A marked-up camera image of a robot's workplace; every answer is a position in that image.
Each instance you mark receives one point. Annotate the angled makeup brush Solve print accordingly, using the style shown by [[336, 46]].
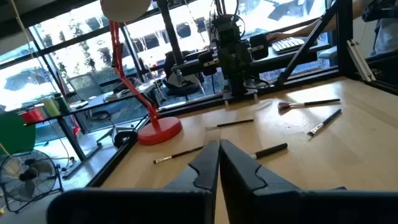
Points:
[[326, 121]]

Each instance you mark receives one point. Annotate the person's hand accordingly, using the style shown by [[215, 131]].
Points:
[[276, 36]]

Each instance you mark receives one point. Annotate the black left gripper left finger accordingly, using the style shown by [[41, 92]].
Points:
[[186, 205]]

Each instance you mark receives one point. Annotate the black side table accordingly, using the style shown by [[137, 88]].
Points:
[[93, 104]]

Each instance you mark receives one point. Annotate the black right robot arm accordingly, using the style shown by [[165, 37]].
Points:
[[237, 85]]

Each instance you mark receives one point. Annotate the pale green cup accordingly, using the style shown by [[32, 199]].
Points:
[[51, 106]]

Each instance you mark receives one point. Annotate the computer keyboard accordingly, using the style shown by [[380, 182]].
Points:
[[287, 45]]

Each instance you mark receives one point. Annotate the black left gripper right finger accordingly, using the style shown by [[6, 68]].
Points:
[[264, 205]]

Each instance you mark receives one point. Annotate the green round disc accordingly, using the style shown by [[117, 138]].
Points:
[[15, 133]]

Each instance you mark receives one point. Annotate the silver aluminium bar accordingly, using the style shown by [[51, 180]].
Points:
[[360, 60]]

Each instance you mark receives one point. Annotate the red cup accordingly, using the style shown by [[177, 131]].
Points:
[[31, 116]]

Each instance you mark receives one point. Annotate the black floor fan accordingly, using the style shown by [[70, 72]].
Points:
[[28, 177]]

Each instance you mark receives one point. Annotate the black window frame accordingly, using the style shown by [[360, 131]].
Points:
[[77, 42]]

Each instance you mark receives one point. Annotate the black office chair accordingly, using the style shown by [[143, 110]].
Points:
[[183, 88]]

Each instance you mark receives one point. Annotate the thin black makeup brush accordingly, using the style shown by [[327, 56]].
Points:
[[233, 124]]

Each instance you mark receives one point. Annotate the person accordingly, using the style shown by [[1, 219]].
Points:
[[385, 31]]

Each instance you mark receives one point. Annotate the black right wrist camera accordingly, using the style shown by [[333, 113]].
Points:
[[227, 29]]

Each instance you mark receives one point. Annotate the red desk lamp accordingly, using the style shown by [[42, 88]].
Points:
[[160, 130]]

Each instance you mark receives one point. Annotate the dark green cup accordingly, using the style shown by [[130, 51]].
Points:
[[62, 104]]

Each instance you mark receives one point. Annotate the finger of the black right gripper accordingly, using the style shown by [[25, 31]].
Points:
[[225, 63], [244, 60]]

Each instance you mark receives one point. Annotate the thin makeup brush pale tip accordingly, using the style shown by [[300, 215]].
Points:
[[180, 153]]

